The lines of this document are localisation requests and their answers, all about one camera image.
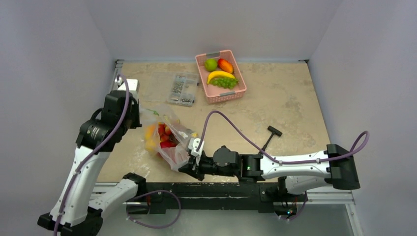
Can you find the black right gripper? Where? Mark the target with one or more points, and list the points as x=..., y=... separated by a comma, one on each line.
x=194, y=164

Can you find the yellow fake lemon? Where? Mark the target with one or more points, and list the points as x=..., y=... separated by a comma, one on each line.
x=150, y=144

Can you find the red orange fake mango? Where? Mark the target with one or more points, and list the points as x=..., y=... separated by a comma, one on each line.
x=225, y=65

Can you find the green fake grapes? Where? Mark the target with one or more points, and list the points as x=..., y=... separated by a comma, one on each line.
x=224, y=82

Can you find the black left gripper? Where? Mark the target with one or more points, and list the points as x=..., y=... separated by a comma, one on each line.
x=135, y=106

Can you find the pink plastic basket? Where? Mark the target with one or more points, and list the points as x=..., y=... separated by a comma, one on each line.
x=216, y=94

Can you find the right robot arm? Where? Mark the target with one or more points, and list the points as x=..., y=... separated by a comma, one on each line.
x=333, y=166

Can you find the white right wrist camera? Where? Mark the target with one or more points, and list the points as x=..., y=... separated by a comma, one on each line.
x=195, y=147

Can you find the black T-handle tool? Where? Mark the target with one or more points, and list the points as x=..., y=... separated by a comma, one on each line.
x=274, y=132

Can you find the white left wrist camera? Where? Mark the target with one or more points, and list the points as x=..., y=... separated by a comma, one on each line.
x=133, y=87

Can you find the yellow fake banana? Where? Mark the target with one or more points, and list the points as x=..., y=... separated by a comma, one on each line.
x=216, y=74

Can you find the clear plastic bag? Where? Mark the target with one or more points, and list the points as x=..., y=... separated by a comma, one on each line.
x=168, y=127

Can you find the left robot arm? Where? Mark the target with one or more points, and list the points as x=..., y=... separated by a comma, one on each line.
x=75, y=214

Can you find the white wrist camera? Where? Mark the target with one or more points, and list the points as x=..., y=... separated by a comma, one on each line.
x=133, y=87
x=195, y=147

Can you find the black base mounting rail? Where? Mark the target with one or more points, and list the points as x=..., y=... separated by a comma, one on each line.
x=263, y=197

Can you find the green fake lime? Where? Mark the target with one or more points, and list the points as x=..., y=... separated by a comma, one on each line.
x=210, y=65

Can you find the red fake apple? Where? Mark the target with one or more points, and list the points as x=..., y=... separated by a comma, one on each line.
x=167, y=144

